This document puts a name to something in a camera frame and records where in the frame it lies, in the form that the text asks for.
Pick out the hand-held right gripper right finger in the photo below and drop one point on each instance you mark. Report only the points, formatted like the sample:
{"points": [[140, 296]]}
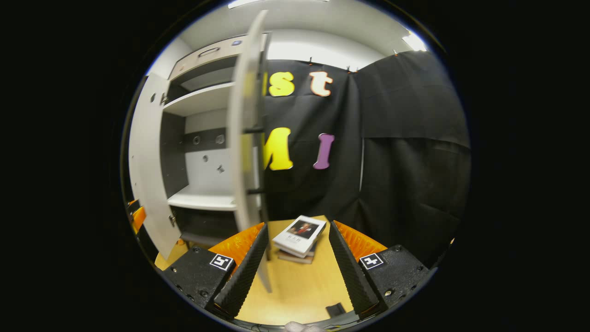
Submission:
{"points": [[350, 276]]}

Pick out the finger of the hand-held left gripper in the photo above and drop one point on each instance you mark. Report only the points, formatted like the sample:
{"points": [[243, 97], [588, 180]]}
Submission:
{"points": [[139, 216]]}

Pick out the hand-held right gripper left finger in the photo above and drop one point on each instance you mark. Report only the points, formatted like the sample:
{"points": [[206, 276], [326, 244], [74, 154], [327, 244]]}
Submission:
{"points": [[246, 276]]}

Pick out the cabinet door with heart sticker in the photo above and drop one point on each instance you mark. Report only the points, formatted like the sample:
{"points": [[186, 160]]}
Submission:
{"points": [[147, 161]]}

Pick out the cabinet door with square stickers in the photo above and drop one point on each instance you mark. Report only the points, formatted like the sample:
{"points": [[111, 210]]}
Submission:
{"points": [[244, 138]]}

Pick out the light grey cabinet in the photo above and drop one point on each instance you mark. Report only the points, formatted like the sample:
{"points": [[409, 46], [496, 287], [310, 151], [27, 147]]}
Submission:
{"points": [[203, 99]]}

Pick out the black backdrop cloth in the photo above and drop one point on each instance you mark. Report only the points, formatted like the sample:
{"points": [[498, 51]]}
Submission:
{"points": [[405, 161]]}

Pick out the large ceiling light panel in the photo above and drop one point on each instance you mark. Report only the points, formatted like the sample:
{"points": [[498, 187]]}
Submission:
{"points": [[242, 3]]}

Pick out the small ceiling light panel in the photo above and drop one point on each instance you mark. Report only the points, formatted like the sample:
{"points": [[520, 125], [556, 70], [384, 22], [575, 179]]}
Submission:
{"points": [[414, 42]]}

